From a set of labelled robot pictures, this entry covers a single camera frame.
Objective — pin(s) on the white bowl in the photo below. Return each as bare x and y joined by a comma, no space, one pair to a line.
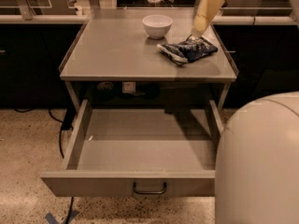
157,26

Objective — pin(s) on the blue chip bag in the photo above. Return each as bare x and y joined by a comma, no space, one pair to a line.
188,51

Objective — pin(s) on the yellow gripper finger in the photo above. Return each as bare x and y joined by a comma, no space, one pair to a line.
205,13

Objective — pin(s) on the grey metal cabinet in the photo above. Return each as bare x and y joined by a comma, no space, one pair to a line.
115,47

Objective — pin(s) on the white sticker label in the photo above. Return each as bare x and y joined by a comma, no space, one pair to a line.
128,87

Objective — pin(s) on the open grey top drawer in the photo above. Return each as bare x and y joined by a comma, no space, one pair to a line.
110,149

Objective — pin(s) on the black drawer handle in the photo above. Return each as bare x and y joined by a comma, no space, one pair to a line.
149,190

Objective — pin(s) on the blue tape on floor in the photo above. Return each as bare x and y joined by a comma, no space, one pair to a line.
64,218

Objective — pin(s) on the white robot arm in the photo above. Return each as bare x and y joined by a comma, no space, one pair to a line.
257,163

